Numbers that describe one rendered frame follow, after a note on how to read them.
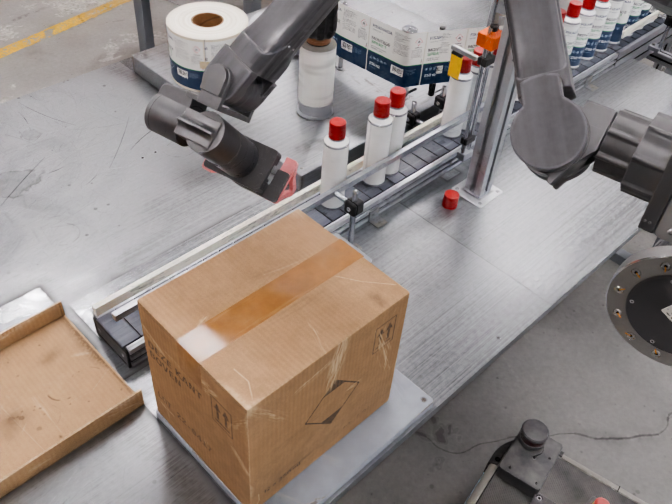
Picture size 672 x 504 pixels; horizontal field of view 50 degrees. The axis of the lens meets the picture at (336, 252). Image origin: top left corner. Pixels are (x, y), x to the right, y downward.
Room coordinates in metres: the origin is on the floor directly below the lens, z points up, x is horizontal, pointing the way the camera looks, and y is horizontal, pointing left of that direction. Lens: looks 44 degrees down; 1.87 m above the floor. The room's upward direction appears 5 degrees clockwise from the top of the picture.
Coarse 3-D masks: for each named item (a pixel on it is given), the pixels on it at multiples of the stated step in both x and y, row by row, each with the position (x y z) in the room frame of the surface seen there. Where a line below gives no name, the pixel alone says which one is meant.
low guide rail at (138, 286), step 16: (416, 128) 1.43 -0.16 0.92; (304, 192) 1.16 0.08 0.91; (272, 208) 1.10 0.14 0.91; (288, 208) 1.13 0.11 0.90; (240, 224) 1.05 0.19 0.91; (256, 224) 1.06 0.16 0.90; (224, 240) 1.01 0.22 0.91; (192, 256) 0.95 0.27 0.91; (160, 272) 0.90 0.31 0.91; (128, 288) 0.85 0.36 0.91; (144, 288) 0.87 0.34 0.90; (96, 304) 0.81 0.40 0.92; (112, 304) 0.82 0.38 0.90
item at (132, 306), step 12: (480, 108) 1.47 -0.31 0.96; (456, 120) 1.41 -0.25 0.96; (432, 132) 1.35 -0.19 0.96; (444, 132) 1.37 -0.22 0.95; (420, 144) 1.31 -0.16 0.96; (396, 156) 1.25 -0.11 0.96; (372, 168) 1.20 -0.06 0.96; (348, 180) 1.15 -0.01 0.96; (360, 180) 1.17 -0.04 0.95; (324, 192) 1.11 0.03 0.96; (312, 204) 1.07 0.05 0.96; (240, 240) 0.95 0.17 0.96; (156, 288) 0.82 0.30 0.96; (120, 312) 0.76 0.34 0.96; (132, 312) 0.77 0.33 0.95
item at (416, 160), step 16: (608, 48) 1.98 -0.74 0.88; (592, 64) 1.88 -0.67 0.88; (512, 112) 1.59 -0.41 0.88; (432, 144) 1.42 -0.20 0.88; (448, 144) 1.43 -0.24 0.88; (400, 160) 1.35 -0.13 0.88; (416, 160) 1.35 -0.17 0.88; (432, 160) 1.36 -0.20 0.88; (400, 176) 1.29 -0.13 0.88; (352, 192) 1.22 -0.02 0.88; (368, 192) 1.22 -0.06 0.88; (320, 208) 1.16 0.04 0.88; (320, 224) 1.11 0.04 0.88; (208, 256) 0.99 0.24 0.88; (96, 320) 0.81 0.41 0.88; (112, 320) 0.81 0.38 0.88; (128, 320) 0.81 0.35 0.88; (112, 336) 0.77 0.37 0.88; (128, 336) 0.78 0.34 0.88
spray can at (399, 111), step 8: (392, 88) 1.32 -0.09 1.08; (400, 88) 1.32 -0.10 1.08; (392, 96) 1.30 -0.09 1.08; (400, 96) 1.30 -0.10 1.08; (392, 104) 1.30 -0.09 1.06; (400, 104) 1.30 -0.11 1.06; (392, 112) 1.29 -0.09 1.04; (400, 112) 1.29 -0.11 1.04; (400, 120) 1.29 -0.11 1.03; (392, 128) 1.29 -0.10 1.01; (400, 128) 1.29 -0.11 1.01; (392, 136) 1.29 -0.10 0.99; (400, 136) 1.29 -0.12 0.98; (392, 144) 1.29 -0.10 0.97; (400, 144) 1.30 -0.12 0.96; (392, 152) 1.29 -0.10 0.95; (392, 168) 1.29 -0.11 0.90
